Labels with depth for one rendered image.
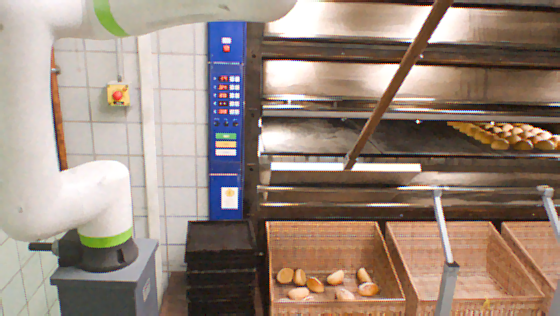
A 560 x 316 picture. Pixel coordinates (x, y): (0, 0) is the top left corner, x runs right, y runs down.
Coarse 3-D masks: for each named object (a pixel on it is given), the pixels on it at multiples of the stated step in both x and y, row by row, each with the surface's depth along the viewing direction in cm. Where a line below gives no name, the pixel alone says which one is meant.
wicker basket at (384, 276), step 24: (288, 240) 212; (312, 240) 213; (336, 240) 214; (360, 240) 215; (288, 264) 213; (312, 264) 213; (336, 264) 215; (384, 264) 200; (288, 288) 204; (336, 288) 205; (384, 288) 200; (288, 312) 173; (312, 312) 173; (336, 312) 174; (360, 312) 175; (384, 312) 176
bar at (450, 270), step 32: (288, 192) 169; (320, 192) 170; (384, 192) 172; (416, 192) 173; (448, 192) 174; (480, 192) 175; (512, 192) 177; (544, 192) 178; (448, 256) 162; (448, 288) 162
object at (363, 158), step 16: (272, 160) 204; (288, 160) 204; (304, 160) 205; (320, 160) 205; (336, 160) 206; (368, 160) 207; (384, 160) 208; (400, 160) 209; (416, 160) 209; (432, 160) 210; (448, 160) 211; (464, 160) 211; (480, 160) 212; (496, 160) 213; (512, 160) 213; (528, 160) 214; (544, 160) 215
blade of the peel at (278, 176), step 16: (272, 176) 162; (288, 176) 162; (304, 176) 162; (320, 176) 163; (336, 176) 163; (352, 176) 163; (368, 176) 164; (384, 176) 164; (400, 176) 165; (352, 192) 181; (368, 192) 182
